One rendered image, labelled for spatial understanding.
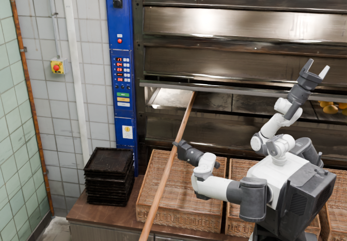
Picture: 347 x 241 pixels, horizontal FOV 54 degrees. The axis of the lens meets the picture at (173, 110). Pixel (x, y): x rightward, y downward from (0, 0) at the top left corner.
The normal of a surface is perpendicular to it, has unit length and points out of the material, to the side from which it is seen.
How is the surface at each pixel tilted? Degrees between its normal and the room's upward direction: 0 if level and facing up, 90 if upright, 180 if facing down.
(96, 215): 0
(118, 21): 90
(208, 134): 70
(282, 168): 0
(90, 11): 90
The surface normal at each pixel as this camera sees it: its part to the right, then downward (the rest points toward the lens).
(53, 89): -0.18, 0.43
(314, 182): 0.01, -0.90
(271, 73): -0.17, 0.09
